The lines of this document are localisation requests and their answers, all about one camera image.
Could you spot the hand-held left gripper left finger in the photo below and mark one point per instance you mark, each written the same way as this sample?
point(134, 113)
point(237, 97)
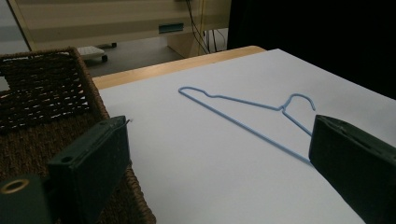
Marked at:
point(93, 161)

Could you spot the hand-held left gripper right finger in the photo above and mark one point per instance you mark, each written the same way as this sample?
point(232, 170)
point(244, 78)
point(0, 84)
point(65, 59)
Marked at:
point(358, 168)

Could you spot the brown woven wicker basket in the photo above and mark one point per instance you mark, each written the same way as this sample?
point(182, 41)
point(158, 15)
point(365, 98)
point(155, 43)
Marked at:
point(40, 124)

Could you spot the white wheeled dolly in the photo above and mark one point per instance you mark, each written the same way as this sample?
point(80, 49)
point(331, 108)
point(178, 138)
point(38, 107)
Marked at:
point(91, 52)

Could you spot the wooden table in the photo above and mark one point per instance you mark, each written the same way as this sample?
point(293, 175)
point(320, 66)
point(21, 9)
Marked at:
point(168, 67)

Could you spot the white table cover sheet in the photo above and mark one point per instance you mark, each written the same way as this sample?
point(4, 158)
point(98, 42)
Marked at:
point(224, 149)

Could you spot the black curtain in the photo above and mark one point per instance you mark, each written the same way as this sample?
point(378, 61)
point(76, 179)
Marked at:
point(311, 40)

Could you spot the beige cabinet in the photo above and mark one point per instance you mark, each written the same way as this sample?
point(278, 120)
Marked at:
point(118, 21)

